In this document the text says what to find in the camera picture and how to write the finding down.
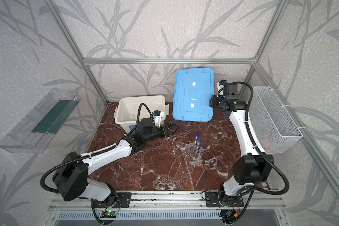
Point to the clear acrylic wall shelf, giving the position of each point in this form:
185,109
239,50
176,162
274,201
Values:
37,129

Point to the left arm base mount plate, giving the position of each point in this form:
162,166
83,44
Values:
118,200

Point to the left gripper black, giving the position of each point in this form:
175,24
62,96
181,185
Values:
163,131

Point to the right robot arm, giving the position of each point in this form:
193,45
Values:
255,165

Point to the pink item in basket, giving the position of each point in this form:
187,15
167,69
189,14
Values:
267,144

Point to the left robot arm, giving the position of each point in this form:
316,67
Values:
71,177

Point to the green circuit board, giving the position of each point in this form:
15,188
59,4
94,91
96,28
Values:
109,214

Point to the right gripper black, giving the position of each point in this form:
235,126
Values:
214,101

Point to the clear acrylic test tube rack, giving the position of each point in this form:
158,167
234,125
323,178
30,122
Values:
192,155

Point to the aluminium front rail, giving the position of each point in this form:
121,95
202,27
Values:
170,200

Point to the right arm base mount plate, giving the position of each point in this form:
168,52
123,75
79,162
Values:
217,199

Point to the white plastic storage bin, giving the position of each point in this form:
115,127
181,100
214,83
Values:
126,113

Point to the blue plastic bin lid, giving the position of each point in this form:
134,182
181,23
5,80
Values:
192,94

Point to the white wire mesh basket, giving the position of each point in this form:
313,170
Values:
269,118

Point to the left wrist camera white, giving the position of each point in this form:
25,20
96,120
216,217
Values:
158,116

